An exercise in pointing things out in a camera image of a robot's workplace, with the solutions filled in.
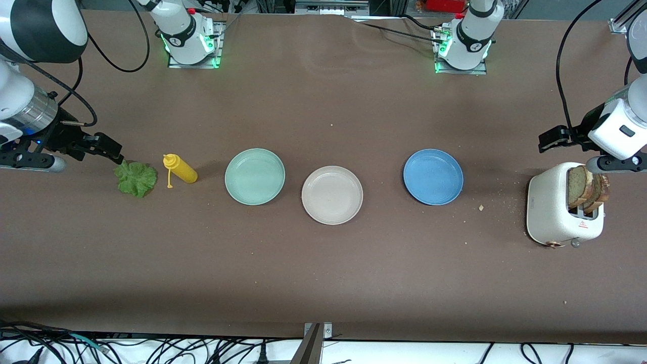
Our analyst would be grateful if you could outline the brown toasted bread slice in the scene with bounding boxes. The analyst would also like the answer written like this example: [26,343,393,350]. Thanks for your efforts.
[567,166,594,208]
[584,172,611,214]

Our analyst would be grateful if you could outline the green lettuce leaf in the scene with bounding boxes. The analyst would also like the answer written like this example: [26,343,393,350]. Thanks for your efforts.
[114,161,158,198]

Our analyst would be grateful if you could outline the yellow squeeze bottle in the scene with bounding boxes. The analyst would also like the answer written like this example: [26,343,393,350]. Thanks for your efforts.
[163,154,199,189]

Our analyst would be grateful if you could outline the blue plate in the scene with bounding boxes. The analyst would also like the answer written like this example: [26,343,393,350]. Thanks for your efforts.
[403,148,464,206]

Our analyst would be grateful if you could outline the mint green plate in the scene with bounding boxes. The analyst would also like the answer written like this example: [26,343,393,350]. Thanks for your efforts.
[224,148,286,206]

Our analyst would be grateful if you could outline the beige plate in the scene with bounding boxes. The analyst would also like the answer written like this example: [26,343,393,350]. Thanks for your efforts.
[301,166,363,225]

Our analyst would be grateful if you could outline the white toaster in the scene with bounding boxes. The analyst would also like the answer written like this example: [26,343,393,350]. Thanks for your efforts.
[526,162,605,249]

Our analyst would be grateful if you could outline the red box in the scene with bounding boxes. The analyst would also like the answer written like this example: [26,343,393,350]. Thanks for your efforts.
[426,0,468,13]

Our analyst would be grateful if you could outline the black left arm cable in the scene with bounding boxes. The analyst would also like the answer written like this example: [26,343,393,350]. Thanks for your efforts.
[556,0,647,133]

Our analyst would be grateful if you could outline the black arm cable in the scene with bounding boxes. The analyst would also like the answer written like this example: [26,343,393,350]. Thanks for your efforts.
[556,0,647,133]
[0,0,151,127]

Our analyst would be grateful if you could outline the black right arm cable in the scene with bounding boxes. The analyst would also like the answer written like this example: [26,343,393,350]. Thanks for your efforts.
[0,0,151,127]

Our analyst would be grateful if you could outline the aluminium frame profile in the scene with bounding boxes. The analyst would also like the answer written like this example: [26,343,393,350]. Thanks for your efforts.
[609,0,647,34]

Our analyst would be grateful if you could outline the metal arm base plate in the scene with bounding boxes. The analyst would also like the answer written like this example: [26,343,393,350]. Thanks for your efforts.
[434,25,489,76]
[167,20,224,69]

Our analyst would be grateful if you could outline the black base cable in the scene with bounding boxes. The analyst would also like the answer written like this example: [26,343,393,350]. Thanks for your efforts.
[354,14,448,45]

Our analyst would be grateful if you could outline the teal cable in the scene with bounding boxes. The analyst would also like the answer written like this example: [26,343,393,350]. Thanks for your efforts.
[68,333,110,353]

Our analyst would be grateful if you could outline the black cable loop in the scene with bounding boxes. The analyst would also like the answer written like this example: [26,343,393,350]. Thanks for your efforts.
[521,343,544,364]

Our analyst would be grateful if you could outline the tangled black cables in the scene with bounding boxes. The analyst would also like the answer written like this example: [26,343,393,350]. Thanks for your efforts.
[0,321,304,364]

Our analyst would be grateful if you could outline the silver metal rail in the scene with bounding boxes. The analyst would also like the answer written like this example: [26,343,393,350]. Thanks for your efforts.
[295,0,369,16]

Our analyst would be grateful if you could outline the grey metal bracket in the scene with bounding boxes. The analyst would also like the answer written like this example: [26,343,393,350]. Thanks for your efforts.
[303,323,333,364]

